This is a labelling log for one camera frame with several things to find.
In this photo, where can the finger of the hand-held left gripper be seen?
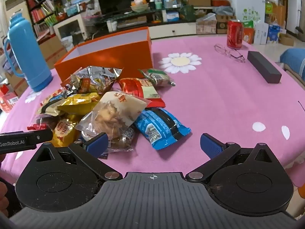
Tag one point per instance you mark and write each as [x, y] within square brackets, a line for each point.
[41, 136]

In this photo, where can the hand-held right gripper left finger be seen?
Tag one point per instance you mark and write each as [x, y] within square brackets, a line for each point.
[96, 145]

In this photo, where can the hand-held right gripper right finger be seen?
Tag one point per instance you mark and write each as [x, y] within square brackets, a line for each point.
[209, 146]

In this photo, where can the small red candy wrapper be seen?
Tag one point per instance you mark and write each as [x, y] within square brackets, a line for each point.
[38, 126]

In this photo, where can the golden snack packet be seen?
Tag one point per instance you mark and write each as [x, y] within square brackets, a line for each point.
[64, 128]

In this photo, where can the beige and black snack packet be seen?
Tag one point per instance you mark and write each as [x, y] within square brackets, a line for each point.
[48, 108]

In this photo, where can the clear bag of pastries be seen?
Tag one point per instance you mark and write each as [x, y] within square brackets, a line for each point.
[114, 114]

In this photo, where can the rice cracker packet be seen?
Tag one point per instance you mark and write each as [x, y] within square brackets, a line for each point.
[53, 95]

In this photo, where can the yellow snack packet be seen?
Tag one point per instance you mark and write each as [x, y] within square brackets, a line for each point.
[78, 101]

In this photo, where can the blue and black snack packet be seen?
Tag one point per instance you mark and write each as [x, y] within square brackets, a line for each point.
[159, 126]

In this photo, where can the silver foil snack packet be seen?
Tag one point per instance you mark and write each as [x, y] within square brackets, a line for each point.
[95, 81]

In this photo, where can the red snack packet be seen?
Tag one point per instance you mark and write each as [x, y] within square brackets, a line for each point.
[140, 89]

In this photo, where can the green snack packet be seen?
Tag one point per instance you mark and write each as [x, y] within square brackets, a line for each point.
[157, 77]

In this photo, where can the orange cardboard box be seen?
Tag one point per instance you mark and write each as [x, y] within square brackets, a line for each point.
[119, 54]

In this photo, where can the person's left hand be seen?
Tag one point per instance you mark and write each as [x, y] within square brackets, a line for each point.
[2, 198]

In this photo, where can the pink flowered tablecloth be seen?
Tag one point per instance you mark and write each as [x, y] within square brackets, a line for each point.
[214, 100]

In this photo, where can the blue thermos flask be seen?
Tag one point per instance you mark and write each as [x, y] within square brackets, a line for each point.
[26, 59]

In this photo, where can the cardboard box with red tape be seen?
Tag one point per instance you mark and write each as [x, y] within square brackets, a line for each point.
[51, 51]

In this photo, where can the eyeglasses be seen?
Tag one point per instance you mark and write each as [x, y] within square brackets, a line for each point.
[234, 53]

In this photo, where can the long black box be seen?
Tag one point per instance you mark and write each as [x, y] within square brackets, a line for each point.
[264, 66]

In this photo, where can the white glass-door cabinet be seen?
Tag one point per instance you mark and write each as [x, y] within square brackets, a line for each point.
[69, 29]

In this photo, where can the red soda can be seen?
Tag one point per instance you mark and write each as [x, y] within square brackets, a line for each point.
[234, 34]

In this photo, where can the television stand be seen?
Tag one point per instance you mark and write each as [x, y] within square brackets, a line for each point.
[171, 29]

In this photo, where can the bookshelf with books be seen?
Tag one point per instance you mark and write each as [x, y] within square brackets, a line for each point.
[40, 9]

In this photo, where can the bowl of fruit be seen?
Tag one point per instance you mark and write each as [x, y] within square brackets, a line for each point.
[139, 8]

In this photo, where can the white chest freezer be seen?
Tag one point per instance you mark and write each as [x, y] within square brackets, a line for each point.
[240, 0]

